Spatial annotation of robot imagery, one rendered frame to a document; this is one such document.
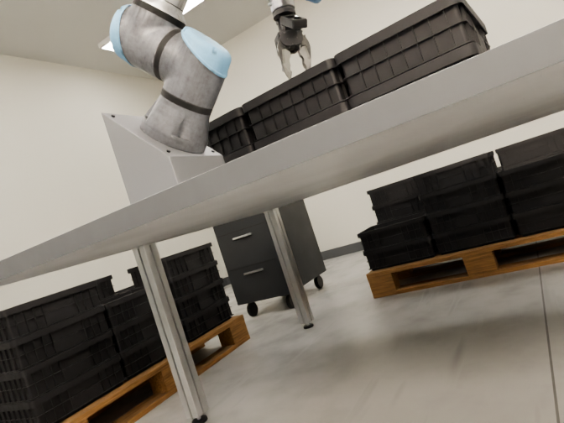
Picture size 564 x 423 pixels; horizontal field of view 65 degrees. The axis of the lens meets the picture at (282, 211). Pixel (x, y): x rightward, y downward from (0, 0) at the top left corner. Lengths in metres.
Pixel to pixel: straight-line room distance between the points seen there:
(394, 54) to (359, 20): 3.86
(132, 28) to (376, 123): 0.64
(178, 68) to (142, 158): 0.20
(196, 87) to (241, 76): 4.51
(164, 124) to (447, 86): 0.62
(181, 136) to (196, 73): 0.14
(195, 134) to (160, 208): 0.29
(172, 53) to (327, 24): 4.13
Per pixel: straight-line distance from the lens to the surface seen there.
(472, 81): 0.54
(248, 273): 3.06
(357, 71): 1.11
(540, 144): 2.85
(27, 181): 4.46
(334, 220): 4.95
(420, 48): 1.07
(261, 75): 5.33
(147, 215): 0.77
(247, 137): 1.27
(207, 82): 0.97
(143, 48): 1.03
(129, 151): 0.99
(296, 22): 1.38
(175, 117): 0.98
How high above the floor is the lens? 0.60
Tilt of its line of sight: 1 degrees up
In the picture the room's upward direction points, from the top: 18 degrees counter-clockwise
